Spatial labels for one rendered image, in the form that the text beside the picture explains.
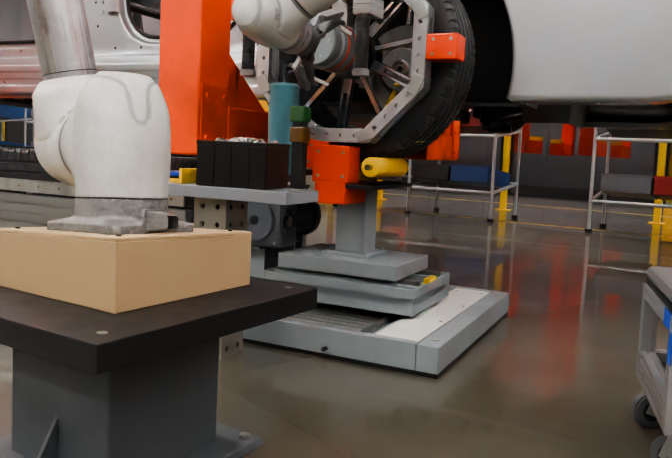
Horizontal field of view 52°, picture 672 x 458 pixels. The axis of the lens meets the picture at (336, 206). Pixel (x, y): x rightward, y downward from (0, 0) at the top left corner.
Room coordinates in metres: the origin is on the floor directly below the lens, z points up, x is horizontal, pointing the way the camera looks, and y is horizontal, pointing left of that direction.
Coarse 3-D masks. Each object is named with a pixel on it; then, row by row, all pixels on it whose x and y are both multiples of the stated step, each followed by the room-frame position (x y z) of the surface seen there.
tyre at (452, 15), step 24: (432, 0) 2.01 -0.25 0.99; (456, 0) 2.13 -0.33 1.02; (456, 24) 2.00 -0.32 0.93; (264, 72) 2.25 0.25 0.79; (432, 72) 2.00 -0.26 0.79; (456, 72) 2.02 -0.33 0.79; (432, 96) 2.00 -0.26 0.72; (456, 96) 2.09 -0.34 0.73; (408, 120) 2.03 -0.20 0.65; (432, 120) 2.03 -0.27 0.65; (360, 144) 2.09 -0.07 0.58; (384, 144) 2.06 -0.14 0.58; (408, 144) 2.06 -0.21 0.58
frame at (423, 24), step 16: (416, 0) 1.94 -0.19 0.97; (416, 16) 1.94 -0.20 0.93; (432, 16) 1.96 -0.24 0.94; (416, 32) 1.94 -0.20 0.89; (432, 32) 1.97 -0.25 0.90; (416, 48) 1.94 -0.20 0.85; (272, 64) 2.19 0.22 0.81; (416, 64) 1.94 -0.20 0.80; (272, 80) 2.17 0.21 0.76; (416, 80) 1.93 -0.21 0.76; (400, 96) 1.96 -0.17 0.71; (416, 96) 1.95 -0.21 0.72; (384, 112) 1.98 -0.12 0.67; (400, 112) 1.97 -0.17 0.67; (320, 128) 2.06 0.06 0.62; (336, 128) 2.04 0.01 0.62; (368, 128) 1.99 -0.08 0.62; (384, 128) 1.99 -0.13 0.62
